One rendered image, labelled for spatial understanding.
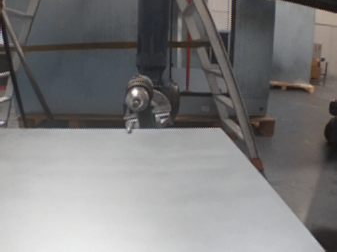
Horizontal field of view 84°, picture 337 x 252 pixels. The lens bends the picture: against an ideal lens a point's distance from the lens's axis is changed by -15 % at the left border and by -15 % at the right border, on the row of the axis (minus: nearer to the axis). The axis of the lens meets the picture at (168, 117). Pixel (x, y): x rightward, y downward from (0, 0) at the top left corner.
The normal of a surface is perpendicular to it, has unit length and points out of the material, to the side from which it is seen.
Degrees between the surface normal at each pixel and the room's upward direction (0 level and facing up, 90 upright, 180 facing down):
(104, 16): 90
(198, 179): 0
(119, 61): 90
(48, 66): 90
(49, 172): 0
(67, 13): 90
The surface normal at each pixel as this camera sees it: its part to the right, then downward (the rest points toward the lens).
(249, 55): 0.02, 0.29
